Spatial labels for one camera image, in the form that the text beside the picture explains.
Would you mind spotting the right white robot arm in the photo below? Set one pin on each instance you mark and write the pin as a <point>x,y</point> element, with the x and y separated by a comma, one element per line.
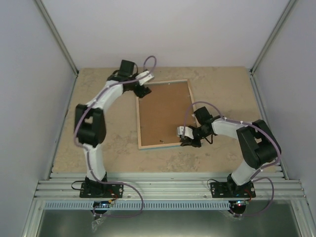
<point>257,143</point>

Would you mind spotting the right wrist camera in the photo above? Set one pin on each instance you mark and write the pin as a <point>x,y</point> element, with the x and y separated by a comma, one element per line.
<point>185,132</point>

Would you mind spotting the right circuit board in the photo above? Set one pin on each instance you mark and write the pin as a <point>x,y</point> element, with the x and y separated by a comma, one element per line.
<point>240,202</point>

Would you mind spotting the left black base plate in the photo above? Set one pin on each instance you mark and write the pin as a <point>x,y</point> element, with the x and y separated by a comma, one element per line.
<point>98,190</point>

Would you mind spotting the circuit board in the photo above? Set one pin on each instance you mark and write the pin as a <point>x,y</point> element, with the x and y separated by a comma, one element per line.
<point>104,204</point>
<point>240,202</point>

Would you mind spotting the grey slotted cable duct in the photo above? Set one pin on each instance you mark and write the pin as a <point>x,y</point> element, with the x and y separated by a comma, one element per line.
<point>137,205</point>

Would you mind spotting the aluminium corner post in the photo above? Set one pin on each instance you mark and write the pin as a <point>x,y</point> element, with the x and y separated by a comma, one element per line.
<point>48,20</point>
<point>273,35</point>

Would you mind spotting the brown cardboard backing board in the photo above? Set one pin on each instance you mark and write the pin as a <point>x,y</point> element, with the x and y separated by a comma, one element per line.
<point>165,113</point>

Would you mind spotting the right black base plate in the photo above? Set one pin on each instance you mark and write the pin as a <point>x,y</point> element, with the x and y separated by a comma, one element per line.
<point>231,190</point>

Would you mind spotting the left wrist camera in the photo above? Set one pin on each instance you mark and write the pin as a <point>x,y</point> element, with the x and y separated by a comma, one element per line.
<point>144,77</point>

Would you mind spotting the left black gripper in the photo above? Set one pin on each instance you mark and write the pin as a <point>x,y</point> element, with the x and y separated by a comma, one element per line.
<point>142,93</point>

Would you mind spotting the left aluminium corner post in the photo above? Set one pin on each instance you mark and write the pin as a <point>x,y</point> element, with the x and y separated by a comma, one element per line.
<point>48,20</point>

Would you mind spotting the left circuit board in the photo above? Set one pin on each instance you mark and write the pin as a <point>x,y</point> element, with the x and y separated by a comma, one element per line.
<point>104,204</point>

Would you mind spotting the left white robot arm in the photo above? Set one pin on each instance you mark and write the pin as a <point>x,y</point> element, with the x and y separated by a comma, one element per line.
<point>90,127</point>

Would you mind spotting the clear plastic bag scrap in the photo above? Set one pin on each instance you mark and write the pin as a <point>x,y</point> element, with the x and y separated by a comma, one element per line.
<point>96,223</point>

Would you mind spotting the aluminium rail beam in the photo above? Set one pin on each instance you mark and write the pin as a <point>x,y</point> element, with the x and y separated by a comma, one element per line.
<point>168,186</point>

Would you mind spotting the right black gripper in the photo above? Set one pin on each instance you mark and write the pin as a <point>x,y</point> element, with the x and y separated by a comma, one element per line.
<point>189,141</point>

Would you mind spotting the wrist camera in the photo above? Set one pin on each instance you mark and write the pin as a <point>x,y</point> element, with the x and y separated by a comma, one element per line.
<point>185,132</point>
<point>144,77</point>

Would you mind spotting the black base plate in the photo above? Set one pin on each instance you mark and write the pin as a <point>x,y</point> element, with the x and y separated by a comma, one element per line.
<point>98,190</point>
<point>231,190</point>

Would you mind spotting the right aluminium corner post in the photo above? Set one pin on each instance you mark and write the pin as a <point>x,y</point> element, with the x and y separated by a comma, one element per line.
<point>273,35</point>

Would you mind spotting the wooden teal picture frame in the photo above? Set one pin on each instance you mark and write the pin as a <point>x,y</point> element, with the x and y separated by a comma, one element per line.
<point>139,118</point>

